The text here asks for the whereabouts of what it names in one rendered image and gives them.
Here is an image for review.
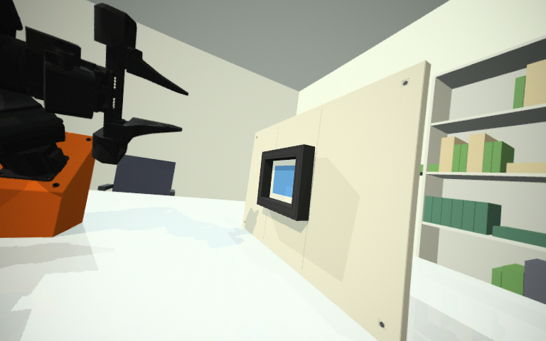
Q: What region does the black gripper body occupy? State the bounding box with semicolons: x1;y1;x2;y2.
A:
18;3;137;165

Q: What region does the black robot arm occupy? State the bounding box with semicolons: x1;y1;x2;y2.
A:
0;0;97;181

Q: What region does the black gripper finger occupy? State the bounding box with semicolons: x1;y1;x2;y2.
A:
127;46;188;95
121;117;182;146

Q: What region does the beige wall panel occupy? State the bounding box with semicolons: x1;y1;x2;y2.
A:
242;60;431;341

